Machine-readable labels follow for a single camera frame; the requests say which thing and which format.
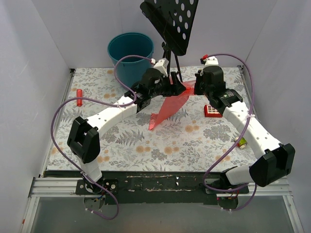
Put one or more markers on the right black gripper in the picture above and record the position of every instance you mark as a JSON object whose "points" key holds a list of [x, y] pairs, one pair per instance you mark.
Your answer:
{"points": [[198, 86]]}

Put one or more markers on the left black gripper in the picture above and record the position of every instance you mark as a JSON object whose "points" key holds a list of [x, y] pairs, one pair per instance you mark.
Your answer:
{"points": [[173, 83]]}

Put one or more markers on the red plastic trash bag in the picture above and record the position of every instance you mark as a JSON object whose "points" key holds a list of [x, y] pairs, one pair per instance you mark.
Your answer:
{"points": [[172, 105]]}

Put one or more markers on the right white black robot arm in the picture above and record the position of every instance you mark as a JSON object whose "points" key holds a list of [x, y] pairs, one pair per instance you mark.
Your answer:
{"points": [[274, 159]]}

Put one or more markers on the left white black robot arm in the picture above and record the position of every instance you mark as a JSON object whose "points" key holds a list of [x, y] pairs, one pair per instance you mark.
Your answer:
{"points": [[85, 134]]}

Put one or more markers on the teal plastic trash bin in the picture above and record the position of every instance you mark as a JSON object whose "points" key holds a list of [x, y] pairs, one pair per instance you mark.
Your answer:
{"points": [[130, 70]]}

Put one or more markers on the red toy calculator block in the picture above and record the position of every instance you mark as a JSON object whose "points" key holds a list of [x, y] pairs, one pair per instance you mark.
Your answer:
{"points": [[209, 111]]}

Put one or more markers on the floral patterned table mat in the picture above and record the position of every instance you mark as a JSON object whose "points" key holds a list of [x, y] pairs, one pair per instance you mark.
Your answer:
{"points": [[187, 141]]}

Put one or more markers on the black perforated music stand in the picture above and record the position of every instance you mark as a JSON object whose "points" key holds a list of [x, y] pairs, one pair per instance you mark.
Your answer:
{"points": [[173, 20]]}

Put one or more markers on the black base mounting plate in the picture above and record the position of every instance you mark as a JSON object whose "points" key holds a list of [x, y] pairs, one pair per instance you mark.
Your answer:
{"points": [[131, 187]]}

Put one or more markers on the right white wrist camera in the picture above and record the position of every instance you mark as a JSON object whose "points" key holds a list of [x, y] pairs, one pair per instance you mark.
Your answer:
{"points": [[209, 61]]}

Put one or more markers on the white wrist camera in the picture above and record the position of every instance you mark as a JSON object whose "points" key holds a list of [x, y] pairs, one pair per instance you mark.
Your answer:
{"points": [[209, 61], [161, 65]]}

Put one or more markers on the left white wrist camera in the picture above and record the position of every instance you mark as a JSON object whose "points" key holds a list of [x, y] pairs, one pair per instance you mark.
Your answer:
{"points": [[161, 65]]}

